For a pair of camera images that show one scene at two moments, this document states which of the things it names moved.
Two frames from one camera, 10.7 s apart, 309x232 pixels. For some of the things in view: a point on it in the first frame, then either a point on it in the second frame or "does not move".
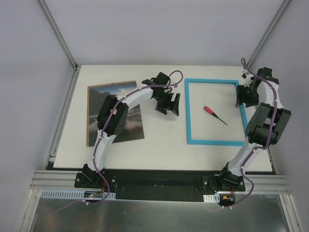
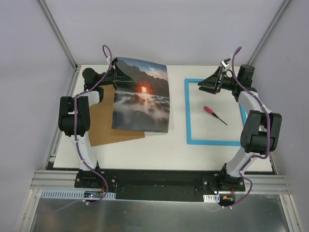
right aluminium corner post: (267, 33) does not move
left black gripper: (169, 104) → (115, 74)
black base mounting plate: (162, 184) does not move
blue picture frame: (211, 142) does not move
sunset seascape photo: (133, 130) → (143, 105)
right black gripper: (246, 94) → (220, 80)
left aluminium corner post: (48, 15) does not move
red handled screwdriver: (210, 111) does not move
